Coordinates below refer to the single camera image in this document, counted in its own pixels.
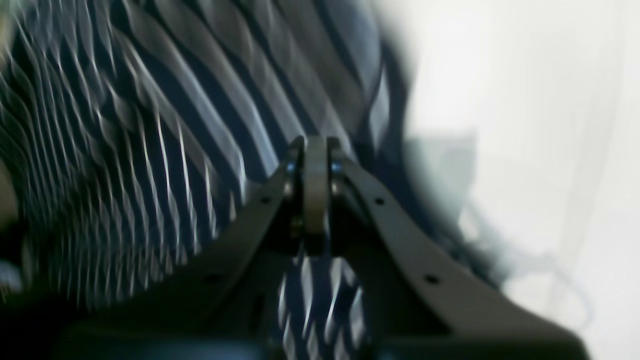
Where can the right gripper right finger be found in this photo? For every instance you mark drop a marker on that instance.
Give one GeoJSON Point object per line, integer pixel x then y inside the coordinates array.
{"type": "Point", "coordinates": [412, 295]}

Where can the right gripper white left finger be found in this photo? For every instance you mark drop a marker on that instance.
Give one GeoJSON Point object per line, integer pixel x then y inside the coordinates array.
{"type": "Point", "coordinates": [221, 292]}

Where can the navy white striped t-shirt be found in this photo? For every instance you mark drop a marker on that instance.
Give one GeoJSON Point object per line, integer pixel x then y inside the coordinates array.
{"type": "Point", "coordinates": [136, 131]}

